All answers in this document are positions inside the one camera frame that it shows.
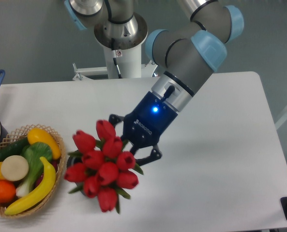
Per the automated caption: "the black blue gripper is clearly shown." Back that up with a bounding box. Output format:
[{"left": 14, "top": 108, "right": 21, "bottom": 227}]
[{"left": 108, "top": 90, "right": 177, "bottom": 165}]

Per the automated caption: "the red tulip bouquet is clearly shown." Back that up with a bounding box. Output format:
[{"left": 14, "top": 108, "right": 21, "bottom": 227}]
[{"left": 64, "top": 120, "right": 143, "bottom": 213}]

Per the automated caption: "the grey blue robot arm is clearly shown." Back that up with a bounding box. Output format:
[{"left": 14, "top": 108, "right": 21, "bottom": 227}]
[{"left": 64, "top": 0, "right": 244, "bottom": 165}]

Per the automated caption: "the dark grey ribbed vase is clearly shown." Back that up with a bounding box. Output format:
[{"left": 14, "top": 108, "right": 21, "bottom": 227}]
[{"left": 66, "top": 157, "right": 89, "bottom": 197}]

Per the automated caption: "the red fruit in basket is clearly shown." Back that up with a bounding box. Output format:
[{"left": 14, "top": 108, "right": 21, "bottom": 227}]
[{"left": 34, "top": 160, "right": 59, "bottom": 187}]

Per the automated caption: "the yellow banana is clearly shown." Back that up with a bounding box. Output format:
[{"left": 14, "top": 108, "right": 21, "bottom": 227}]
[{"left": 4, "top": 157, "right": 56, "bottom": 216}]

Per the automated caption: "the yellow lemon squash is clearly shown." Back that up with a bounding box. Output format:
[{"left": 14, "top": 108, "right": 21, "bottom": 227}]
[{"left": 27, "top": 128, "right": 61, "bottom": 160}]

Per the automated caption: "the green bok choy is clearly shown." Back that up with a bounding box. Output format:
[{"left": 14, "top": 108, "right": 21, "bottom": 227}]
[{"left": 16, "top": 142, "right": 52, "bottom": 198}]

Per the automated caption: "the green cucumber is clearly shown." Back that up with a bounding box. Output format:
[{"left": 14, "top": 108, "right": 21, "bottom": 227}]
[{"left": 0, "top": 137, "right": 29, "bottom": 162}]

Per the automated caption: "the beige round disc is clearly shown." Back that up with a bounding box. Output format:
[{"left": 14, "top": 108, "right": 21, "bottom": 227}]
[{"left": 0, "top": 155, "right": 29, "bottom": 181}]

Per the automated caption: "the orange fruit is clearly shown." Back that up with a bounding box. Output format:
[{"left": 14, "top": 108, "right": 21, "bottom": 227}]
[{"left": 0, "top": 180, "right": 16, "bottom": 203}]

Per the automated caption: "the woven wicker basket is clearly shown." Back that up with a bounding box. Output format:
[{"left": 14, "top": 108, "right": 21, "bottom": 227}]
[{"left": 0, "top": 124, "right": 66, "bottom": 218}]

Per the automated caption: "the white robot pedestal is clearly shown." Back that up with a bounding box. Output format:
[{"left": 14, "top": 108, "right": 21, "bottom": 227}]
[{"left": 73, "top": 45, "right": 158, "bottom": 81}]

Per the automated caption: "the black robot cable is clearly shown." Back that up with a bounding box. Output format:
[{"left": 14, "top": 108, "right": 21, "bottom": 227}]
[{"left": 110, "top": 38, "right": 123, "bottom": 79}]

